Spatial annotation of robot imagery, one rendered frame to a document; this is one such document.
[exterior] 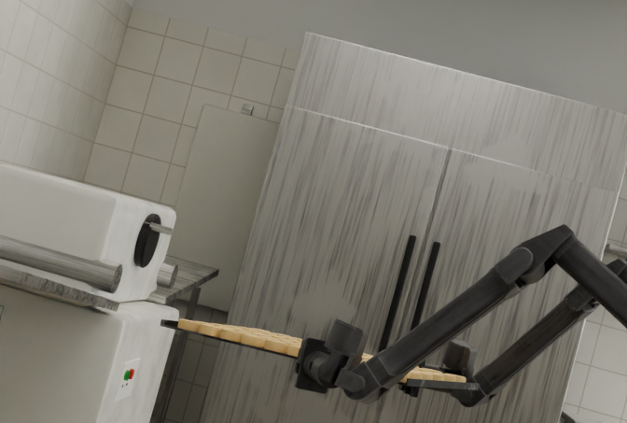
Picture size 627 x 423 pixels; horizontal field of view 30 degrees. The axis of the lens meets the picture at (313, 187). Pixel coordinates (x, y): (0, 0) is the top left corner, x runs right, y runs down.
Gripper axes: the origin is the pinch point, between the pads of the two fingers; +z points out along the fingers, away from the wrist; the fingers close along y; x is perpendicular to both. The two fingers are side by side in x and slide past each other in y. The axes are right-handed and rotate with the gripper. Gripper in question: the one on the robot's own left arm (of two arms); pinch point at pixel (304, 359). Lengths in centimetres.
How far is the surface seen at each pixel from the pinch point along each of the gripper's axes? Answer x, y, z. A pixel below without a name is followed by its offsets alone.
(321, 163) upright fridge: 57, -62, 226
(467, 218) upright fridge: 116, -53, 204
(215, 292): 47, 1, 324
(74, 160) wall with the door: -31, -45, 335
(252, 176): 51, -57, 320
